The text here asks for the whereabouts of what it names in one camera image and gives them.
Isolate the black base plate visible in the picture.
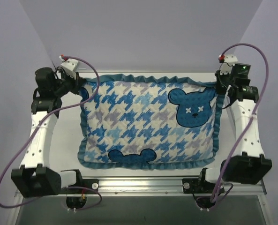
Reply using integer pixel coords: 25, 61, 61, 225
60, 178, 99, 195
182, 177, 215, 194

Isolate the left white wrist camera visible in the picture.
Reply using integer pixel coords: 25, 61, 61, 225
59, 55, 79, 79

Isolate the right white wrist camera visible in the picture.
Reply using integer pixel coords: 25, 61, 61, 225
218, 54, 238, 75

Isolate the front aluminium rail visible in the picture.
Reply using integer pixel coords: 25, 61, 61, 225
15, 175, 267, 196

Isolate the blue white pillowcase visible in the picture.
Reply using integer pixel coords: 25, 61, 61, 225
77, 74, 224, 170

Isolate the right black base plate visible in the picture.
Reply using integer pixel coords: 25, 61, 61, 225
182, 177, 215, 194

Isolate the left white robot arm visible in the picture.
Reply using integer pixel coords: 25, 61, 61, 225
11, 66, 84, 198

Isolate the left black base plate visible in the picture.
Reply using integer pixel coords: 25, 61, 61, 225
60, 178, 99, 195

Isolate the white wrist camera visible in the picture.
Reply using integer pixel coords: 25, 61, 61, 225
59, 55, 79, 79
218, 54, 238, 75

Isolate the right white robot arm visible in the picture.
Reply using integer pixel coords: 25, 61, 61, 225
196, 62, 272, 192

